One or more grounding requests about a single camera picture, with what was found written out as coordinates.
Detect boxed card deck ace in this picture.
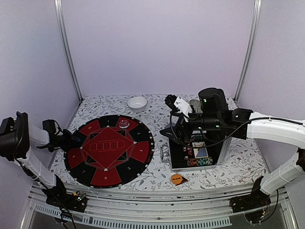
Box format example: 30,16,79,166
192,142,208,158

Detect aluminium poker chip case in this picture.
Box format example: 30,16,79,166
160,132,232,172

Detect poker chip row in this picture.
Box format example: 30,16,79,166
187,157,213,167
191,134,205,143

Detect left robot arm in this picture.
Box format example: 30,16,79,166
0,112,79,207

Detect upper poker chip row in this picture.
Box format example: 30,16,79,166
191,134,205,143

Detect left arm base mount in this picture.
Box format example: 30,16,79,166
45,191,88,213

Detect right aluminium frame post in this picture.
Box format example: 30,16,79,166
234,0,262,103

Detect lower poker chip row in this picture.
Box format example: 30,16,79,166
187,157,213,167

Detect red black triangle card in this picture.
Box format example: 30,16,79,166
180,177,189,184

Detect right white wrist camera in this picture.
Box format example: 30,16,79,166
165,94,193,117

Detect front aluminium rail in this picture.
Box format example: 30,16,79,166
20,183,298,229

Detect round red black poker mat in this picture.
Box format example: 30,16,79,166
64,115,154,188

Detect orange big blind button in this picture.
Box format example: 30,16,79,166
171,174,183,186

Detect aluminium frame post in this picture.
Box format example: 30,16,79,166
54,0,83,103
234,0,262,103

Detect red dice group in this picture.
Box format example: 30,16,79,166
183,146,194,160

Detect white ceramic bowl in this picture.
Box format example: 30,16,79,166
127,96,148,113

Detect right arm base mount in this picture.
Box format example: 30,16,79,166
229,190,271,213

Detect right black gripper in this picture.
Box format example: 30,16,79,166
160,110,222,144

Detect left aluminium frame post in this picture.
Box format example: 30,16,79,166
54,0,83,103

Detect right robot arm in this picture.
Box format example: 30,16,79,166
160,88,305,208

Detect striped grey white cup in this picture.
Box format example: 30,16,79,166
189,100,202,113

